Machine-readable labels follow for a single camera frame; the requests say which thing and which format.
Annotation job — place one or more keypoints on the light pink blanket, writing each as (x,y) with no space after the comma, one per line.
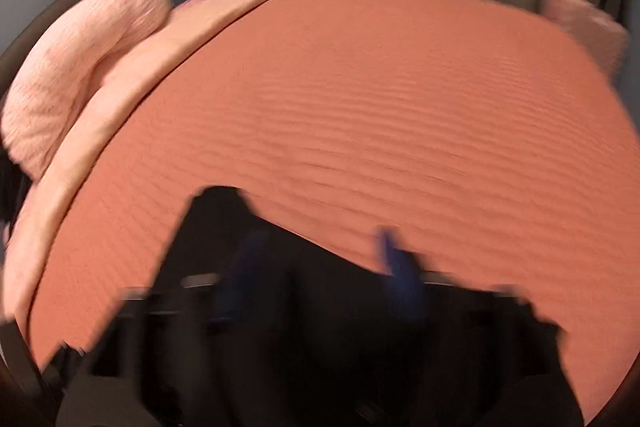
(65,167)

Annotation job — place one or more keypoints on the pink suitcase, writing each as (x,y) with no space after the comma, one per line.
(585,27)

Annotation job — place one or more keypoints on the black pants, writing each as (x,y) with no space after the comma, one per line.
(320,332)

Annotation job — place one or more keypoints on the black crumpled cloth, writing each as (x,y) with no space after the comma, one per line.
(10,192)

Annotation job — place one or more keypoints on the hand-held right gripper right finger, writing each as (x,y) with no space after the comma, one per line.
(402,282)

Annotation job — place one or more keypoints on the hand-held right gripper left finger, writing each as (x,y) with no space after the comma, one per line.
(245,277)

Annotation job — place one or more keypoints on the pink dotted pillow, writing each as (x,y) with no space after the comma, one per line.
(75,82)

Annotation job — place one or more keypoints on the orange quilted bedspread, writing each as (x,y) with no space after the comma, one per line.
(375,107)

